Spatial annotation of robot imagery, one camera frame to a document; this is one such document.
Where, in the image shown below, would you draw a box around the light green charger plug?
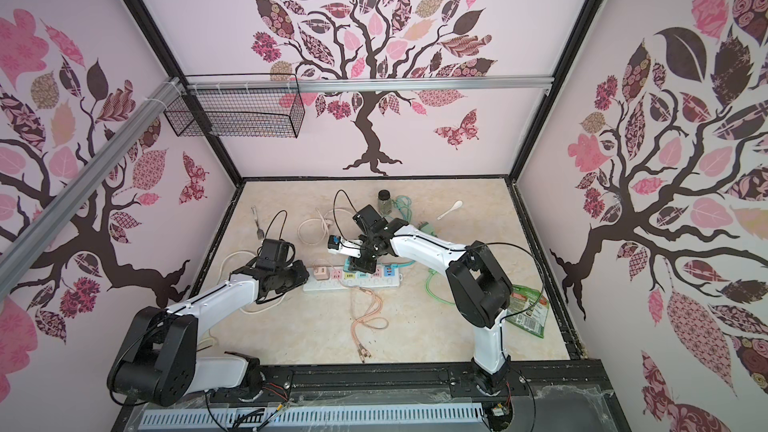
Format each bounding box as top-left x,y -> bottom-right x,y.
418,222 -> 437,236

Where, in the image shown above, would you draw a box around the pink charger plug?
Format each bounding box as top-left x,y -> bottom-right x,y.
313,266 -> 333,282

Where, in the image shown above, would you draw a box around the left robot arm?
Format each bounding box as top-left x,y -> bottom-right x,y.
106,239 -> 309,407

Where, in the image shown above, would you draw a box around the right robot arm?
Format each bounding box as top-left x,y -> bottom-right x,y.
327,205 -> 513,376

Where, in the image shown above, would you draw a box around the white multicolour power strip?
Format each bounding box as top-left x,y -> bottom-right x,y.
302,265 -> 401,293

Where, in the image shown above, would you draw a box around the white spoon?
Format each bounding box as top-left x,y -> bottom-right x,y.
436,200 -> 463,221

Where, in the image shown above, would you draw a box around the green snack packet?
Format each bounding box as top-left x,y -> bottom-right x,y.
505,285 -> 550,338

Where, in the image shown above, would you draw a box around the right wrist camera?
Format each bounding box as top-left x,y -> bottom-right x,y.
327,235 -> 362,258

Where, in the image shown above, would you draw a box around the white power strip cord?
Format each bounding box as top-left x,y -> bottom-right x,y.
197,250 -> 289,352

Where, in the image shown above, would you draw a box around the pink socket cord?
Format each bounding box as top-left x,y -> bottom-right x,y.
296,208 -> 361,247

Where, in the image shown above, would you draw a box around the tangled charging cables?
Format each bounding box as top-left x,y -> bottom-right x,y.
347,194 -> 457,364

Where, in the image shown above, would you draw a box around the black wire basket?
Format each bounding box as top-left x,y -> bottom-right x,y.
164,72 -> 305,139

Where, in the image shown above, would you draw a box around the white cable duct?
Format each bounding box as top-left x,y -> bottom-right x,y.
135,403 -> 485,431

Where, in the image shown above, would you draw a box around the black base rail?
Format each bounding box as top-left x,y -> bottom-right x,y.
113,360 -> 630,431

